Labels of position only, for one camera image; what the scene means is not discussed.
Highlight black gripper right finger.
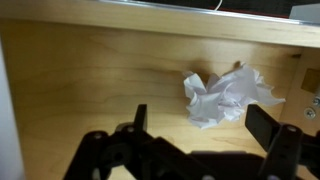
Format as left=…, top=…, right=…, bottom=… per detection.
left=244, top=103, right=320, bottom=180

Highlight wooden drawer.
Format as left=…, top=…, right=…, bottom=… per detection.
left=0, top=0, right=320, bottom=180

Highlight crumpled white paper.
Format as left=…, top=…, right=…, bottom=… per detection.
left=182, top=62, right=287, bottom=130

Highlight grey box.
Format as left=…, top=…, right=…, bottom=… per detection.
left=288, top=3, right=320, bottom=24

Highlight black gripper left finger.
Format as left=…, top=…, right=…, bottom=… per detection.
left=63, top=103, right=214, bottom=180

